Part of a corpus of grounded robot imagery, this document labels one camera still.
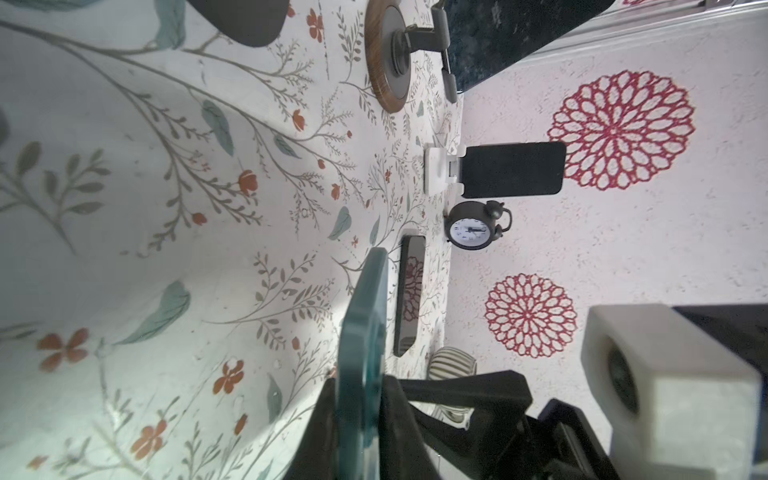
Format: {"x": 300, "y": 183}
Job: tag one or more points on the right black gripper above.
{"x": 566, "y": 446}

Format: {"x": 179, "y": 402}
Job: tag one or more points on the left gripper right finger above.
{"x": 402, "y": 450}

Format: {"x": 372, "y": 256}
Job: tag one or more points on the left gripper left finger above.
{"x": 315, "y": 457}

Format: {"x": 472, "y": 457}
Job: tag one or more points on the white folding phone stand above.
{"x": 441, "y": 168}

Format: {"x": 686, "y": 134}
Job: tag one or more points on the black phone tall wooden stand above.
{"x": 488, "y": 36}

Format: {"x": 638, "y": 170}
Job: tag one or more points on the wooden round stand right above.
{"x": 389, "y": 44}

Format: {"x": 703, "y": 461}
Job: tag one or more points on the striped grey cup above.
{"x": 450, "y": 363}

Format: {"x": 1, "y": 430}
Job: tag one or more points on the black alarm clock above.
{"x": 474, "y": 225}

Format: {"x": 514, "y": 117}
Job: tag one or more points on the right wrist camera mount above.
{"x": 684, "y": 388}

